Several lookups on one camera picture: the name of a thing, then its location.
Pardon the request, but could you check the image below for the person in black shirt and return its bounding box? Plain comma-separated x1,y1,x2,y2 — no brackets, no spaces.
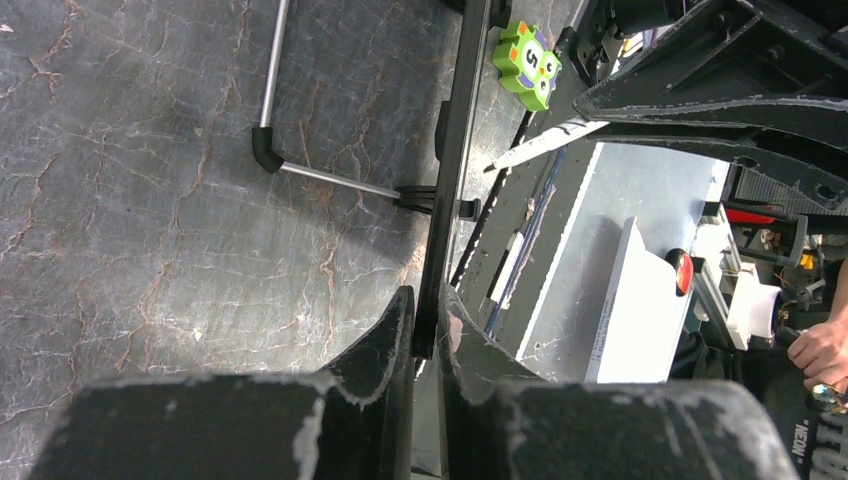
669,328,847,479

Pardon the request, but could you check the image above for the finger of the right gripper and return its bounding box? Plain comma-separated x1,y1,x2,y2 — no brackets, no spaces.
589,125,847,211
574,1,847,130

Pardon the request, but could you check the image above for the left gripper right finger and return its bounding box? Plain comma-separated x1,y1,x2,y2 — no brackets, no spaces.
437,285,797,479

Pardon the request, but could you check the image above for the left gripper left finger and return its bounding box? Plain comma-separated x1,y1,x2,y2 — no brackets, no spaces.
30,286,414,479

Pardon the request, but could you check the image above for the green toy block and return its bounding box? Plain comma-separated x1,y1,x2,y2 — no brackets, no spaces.
492,21,562,112

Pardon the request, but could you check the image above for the white whiteboard black frame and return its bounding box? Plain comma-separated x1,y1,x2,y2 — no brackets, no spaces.
251,0,512,360

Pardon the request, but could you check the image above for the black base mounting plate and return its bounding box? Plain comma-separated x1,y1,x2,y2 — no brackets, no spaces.
451,1,621,336

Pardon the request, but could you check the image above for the white box red button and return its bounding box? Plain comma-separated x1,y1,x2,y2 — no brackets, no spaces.
584,217,688,384

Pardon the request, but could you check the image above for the person bare hand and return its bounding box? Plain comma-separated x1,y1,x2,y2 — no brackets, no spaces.
788,320,847,393

